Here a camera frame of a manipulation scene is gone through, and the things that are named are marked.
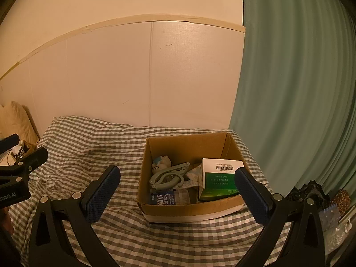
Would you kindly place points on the small open cardboard box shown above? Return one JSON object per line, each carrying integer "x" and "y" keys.
{"x": 29, "y": 148}

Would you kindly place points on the pale blue folding hanger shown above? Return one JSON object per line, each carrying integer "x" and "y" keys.
{"x": 167, "y": 176}

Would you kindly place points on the black plastic bag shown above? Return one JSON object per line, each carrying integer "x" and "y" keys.
{"x": 308, "y": 193}

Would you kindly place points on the cream pillow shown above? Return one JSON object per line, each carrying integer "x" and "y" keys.
{"x": 15, "y": 122}

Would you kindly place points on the blue label packet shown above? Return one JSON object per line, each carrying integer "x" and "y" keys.
{"x": 164, "y": 199}

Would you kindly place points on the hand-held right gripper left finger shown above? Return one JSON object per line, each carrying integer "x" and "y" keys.
{"x": 102, "y": 193}

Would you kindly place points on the brown cardboard box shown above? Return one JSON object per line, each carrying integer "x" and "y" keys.
{"x": 178, "y": 214}

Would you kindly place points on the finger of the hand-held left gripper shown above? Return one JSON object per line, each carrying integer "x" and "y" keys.
{"x": 8, "y": 141}
{"x": 34, "y": 157}

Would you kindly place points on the green and white carton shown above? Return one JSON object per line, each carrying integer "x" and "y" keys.
{"x": 219, "y": 182}

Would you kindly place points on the white plastic bag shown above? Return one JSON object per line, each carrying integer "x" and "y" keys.
{"x": 336, "y": 236}

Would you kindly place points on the checked grey white blanket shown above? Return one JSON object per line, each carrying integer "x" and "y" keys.
{"x": 83, "y": 150}

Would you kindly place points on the green curtain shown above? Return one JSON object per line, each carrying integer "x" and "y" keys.
{"x": 300, "y": 89}

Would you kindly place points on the blue patterned packet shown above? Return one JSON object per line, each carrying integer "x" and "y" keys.
{"x": 329, "y": 217}

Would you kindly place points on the brown patterned pouch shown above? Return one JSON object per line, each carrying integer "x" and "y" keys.
{"x": 340, "y": 200}

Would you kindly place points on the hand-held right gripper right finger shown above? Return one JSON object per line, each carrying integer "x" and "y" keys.
{"x": 250, "y": 196}

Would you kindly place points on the small white toy figure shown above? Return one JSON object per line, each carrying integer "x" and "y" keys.
{"x": 162, "y": 162}

